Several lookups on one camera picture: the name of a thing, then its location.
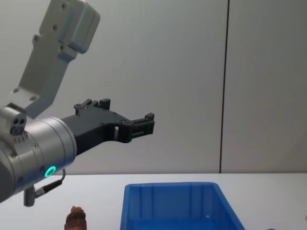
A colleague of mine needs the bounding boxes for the brown lumpy object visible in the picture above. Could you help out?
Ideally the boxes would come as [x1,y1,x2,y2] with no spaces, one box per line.
[64,205,88,230]

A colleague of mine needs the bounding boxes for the thin dark gripper cable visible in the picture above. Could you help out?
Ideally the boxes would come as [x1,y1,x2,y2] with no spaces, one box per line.
[23,168,67,207]

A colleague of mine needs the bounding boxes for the blue plastic bin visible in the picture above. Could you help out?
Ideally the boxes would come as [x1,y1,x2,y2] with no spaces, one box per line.
[119,181,247,230]

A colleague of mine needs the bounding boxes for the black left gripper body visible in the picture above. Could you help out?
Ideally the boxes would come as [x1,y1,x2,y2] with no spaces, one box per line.
[60,109,132,157]

